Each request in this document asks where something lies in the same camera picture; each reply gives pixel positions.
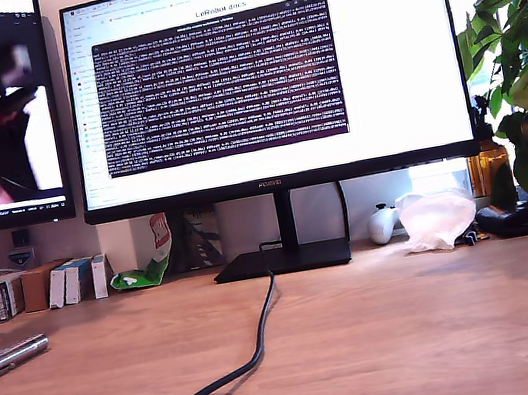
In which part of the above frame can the metallic laser pointer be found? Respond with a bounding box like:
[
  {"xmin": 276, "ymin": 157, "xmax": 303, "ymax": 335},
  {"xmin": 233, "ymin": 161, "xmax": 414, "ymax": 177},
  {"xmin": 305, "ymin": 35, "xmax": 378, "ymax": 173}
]
[{"xmin": 0, "ymin": 333, "xmax": 56, "ymax": 386}]

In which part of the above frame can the brown cardboard box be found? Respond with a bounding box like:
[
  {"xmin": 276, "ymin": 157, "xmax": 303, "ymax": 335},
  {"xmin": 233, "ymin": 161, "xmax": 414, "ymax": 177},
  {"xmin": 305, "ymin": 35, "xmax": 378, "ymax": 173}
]
[{"xmin": 18, "ymin": 256, "xmax": 80, "ymax": 314}]

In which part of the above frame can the small white box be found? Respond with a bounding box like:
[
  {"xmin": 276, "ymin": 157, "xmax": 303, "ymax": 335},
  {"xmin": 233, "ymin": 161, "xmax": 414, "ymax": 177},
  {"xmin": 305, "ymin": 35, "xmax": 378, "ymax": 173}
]
[
  {"xmin": 43, "ymin": 265, "xmax": 74, "ymax": 310},
  {"xmin": 59, "ymin": 256, "xmax": 101, "ymax": 306},
  {"xmin": 88, "ymin": 252, "xmax": 115, "ymax": 301}
]

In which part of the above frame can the green and white snack bag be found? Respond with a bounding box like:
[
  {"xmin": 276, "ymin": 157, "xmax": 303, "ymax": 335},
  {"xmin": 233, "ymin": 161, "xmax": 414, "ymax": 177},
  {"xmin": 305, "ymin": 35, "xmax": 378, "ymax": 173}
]
[{"xmin": 99, "ymin": 211, "xmax": 181, "ymax": 294}]

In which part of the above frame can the dark patterned carton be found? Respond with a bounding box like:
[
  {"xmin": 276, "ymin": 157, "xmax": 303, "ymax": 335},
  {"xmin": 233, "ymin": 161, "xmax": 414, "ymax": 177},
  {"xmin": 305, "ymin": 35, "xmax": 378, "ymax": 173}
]
[{"xmin": 179, "ymin": 202, "xmax": 228, "ymax": 271}]

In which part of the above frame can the large black Huawei monitor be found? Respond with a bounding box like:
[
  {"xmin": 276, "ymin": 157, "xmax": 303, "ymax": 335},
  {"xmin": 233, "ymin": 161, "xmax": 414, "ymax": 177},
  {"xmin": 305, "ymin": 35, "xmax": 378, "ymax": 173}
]
[{"xmin": 48, "ymin": 0, "xmax": 498, "ymax": 306}]

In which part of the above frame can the white game controller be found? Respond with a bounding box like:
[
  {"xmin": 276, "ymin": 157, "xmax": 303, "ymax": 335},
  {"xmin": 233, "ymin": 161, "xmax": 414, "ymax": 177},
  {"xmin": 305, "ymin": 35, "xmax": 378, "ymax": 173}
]
[{"xmin": 364, "ymin": 201, "xmax": 404, "ymax": 247}]

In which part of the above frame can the white crumpled plastic bag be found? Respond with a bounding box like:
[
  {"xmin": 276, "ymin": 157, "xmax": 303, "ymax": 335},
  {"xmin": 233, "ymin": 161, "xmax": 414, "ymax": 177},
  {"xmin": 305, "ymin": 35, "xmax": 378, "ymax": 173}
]
[{"xmin": 384, "ymin": 181, "xmax": 484, "ymax": 260}]

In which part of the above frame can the black binder clip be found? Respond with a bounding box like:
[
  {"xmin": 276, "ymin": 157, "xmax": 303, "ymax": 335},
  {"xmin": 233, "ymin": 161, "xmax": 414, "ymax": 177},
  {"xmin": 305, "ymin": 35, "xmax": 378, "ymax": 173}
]
[{"xmin": 454, "ymin": 225, "xmax": 491, "ymax": 249}]

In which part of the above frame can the amber glass bottle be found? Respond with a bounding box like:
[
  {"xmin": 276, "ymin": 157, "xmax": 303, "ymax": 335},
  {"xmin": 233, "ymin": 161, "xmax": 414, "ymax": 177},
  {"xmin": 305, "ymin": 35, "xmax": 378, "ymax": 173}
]
[{"xmin": 460, "ymin": 116, "xmax": 516, "ymax": 200}]

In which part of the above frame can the black pouch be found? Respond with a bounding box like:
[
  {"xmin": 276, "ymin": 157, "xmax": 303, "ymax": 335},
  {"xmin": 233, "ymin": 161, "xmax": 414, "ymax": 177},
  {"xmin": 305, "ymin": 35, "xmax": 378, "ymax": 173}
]
[{"xmin": 471, "ymin": 197, "xmax": 528, "ymax": 244}]

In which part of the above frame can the small black wall square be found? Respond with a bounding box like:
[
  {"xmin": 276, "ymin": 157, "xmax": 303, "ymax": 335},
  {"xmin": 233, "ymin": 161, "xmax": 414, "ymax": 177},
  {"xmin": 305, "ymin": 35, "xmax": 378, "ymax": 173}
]
[{"xmin": 11, "ymin": 228, "xmax": 33, "ymax": 248}]

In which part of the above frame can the blue and white wall badge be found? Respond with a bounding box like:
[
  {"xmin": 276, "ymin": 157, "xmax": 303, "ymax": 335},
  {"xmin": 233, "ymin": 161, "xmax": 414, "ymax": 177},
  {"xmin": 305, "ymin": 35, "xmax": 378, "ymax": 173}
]
[{"xmin": 7, "ymin": 245, "xmax": 37, "ymax": 272}]

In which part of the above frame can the thick black table cable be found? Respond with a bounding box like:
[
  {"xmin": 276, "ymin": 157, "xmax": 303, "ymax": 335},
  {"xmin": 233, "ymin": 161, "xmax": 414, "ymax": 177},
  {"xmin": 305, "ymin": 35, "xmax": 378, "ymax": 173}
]
[{"xmin": 84, "ymin": 238, "xmax": 308, "ymax": 395}]

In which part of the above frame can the thin black monitor cable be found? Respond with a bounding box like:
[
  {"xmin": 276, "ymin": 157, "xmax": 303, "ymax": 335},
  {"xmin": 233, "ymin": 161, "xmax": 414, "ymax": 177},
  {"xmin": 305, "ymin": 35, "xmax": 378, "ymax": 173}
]
[{"xmin": 333, "ymin": 179, "xmax": 355, "ymax": 244}]

